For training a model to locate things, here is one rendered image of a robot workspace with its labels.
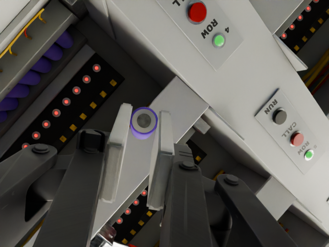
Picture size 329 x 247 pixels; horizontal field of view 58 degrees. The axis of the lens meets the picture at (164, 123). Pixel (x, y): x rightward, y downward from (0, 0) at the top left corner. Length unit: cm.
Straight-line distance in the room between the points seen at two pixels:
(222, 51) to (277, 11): 7
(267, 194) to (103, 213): 21
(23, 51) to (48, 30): 3
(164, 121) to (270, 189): 26
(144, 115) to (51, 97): 25
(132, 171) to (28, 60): 15
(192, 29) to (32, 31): 15
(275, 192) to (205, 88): 19
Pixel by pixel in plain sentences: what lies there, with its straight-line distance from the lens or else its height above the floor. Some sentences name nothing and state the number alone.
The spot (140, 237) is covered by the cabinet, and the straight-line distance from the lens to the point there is 61.
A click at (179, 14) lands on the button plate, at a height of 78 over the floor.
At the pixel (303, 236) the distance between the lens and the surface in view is 66.
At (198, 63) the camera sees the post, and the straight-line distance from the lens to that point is 28.
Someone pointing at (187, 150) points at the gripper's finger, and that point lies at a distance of 16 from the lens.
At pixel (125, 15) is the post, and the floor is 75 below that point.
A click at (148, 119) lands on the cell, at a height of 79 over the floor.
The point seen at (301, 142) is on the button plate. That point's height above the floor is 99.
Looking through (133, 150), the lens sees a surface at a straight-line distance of 29.
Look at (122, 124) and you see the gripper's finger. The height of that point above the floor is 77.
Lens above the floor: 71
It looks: 28 degrees up
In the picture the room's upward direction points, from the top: 132 degrees clockwise
